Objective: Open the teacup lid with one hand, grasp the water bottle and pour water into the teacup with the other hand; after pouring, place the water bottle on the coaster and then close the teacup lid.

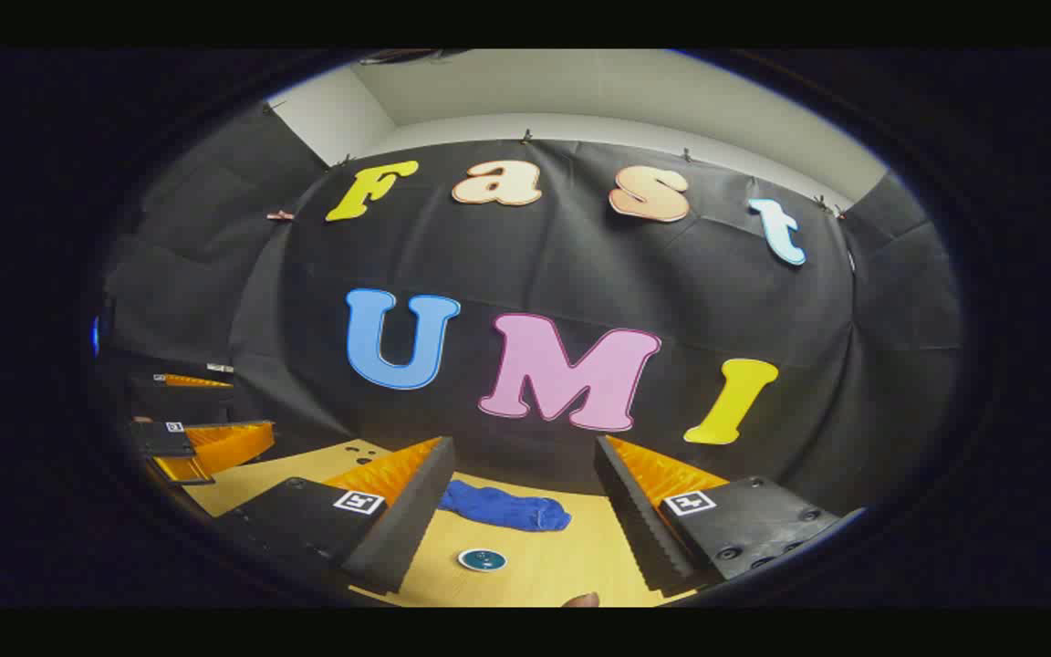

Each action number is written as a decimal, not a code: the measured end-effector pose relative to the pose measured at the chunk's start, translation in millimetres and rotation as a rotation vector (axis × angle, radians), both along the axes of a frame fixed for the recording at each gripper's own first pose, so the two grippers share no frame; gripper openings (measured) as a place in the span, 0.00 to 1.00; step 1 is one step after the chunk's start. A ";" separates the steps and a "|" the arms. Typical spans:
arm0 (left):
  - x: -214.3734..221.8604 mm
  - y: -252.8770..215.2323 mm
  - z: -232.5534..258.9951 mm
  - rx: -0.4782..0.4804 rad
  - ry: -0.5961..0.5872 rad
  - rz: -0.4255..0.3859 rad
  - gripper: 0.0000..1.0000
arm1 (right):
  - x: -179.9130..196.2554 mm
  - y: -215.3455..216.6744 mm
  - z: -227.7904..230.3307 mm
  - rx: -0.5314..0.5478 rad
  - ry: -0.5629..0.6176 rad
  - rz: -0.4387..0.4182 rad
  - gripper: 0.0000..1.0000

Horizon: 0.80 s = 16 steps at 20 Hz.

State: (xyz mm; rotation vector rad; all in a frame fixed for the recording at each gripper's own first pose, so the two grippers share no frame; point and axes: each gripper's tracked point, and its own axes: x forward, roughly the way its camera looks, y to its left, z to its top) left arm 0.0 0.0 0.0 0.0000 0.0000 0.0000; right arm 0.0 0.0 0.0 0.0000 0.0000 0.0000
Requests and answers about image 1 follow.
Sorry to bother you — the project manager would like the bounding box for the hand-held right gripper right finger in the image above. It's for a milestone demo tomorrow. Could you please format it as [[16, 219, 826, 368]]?
[[594, 435, 846, 594]]

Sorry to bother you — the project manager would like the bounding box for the blue towel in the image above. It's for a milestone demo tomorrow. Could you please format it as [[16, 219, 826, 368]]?
[[439, 479, 572, 533]]

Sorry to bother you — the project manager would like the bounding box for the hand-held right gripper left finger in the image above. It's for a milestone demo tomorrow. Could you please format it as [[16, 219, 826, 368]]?
[[215, 436, 456, 596]]

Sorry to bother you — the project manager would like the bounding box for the black backdrop cloth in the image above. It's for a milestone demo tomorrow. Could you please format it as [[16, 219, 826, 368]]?
[[101, 100, 964, 512]]

